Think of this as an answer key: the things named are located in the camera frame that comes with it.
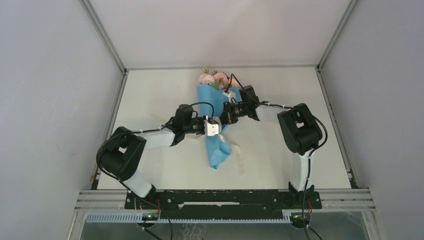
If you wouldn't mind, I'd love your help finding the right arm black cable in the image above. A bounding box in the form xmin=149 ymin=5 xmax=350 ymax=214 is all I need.
xmin=223 ymin=73 xmax=329 ymax=240

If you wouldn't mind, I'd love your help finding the cream ribbon string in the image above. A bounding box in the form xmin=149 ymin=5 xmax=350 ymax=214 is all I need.
xmin=150 ymin=114 xmax=248 ymax=178

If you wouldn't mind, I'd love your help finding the white cable duct strip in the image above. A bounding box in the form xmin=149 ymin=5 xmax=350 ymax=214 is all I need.
xmin=85 ymin=212 xmax=292 ymax=224

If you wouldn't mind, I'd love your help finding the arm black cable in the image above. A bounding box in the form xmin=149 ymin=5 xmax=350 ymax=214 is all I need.
xmin=95 ymin=101 xmax=216 ymax=240
xmin=223 ymin=73 xmax=329 ymax=240

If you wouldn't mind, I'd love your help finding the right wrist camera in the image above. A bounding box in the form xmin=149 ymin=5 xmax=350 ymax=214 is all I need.
xmin=222 ymin=85 xmax=266 ymax=106

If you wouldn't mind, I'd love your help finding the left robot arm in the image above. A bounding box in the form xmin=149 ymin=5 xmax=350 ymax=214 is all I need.
xmin=95 ymin=104 xmax=211 ymax=209

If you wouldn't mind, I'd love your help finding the blue wrapping paper sheet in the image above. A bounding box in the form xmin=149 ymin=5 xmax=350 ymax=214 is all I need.
xmin=196 ymin=84 xmax=241 ymax=170

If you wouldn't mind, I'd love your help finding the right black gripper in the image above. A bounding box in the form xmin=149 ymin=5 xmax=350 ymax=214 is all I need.
xmin=216 ymin=100 xmax=249 ymax=127

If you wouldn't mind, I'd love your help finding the pink fake flower stem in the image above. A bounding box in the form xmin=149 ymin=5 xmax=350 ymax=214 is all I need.
xmin=198 ymin=67 xmax=215 ymax=85
xmin=228 ymin=78 xmax=241 ymax=88
xmin=213 ymin=72 xmax=230 ymax=90

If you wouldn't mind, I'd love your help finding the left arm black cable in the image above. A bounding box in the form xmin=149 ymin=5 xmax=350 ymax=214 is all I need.
xmin=95 ymin=101 xmax=216 ymax=240

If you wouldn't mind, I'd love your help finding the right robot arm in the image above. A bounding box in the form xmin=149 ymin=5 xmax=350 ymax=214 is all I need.
xmin=219 ymin=101 xmax=323 ymax=208

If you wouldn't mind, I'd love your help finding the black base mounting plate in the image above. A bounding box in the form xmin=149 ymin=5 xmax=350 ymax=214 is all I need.
xmin=124 ymin=189 xmax=323 ymax=220

